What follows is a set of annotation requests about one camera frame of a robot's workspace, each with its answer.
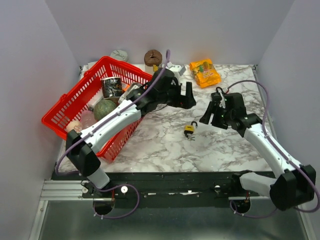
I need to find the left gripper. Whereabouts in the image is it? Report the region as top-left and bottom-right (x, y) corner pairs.
(157, 80), (196, 109)

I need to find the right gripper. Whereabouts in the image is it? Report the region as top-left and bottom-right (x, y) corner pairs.
(199, 100), (234, 130)

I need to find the yellow padlock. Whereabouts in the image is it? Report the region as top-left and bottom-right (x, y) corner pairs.
(183, 121), (198, 138)

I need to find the black padlock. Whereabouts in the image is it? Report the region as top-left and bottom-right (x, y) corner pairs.
(211, 86), (225, 102)

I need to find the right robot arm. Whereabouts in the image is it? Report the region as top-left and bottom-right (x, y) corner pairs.
(199, 91), (316, 211)

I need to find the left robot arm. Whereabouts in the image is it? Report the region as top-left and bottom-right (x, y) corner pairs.
(65, 68), (196, 198)

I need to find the orange candy bag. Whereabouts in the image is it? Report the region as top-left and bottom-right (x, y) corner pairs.
(189, 58), (221, 88)

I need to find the brown-lidded jar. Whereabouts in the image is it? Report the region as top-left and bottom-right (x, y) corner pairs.
(144, 49), (163, 75)

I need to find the grey white box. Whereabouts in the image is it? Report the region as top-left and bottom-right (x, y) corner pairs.
(118, 82), (142, 104)

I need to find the black printed can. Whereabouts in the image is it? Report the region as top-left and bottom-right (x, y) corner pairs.
(100, 76), (123, 99)

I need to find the green round melon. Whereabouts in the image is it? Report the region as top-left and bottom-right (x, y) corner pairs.
(93, 99), (117, 122)

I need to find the pink bottle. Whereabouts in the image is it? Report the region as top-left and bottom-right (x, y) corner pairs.
(80, 110), (96, 130)

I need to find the beige printed cylinder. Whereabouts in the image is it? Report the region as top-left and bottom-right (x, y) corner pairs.
(66, 120), (83, 133)

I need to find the red plastic basket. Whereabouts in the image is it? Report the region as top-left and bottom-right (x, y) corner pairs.
(41, 56), (158, 164)

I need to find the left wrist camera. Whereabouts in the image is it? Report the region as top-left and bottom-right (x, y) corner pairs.
(166, 61), (186, 81)

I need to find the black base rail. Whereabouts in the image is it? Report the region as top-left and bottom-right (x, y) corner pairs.
(51, 172), (257, 210)

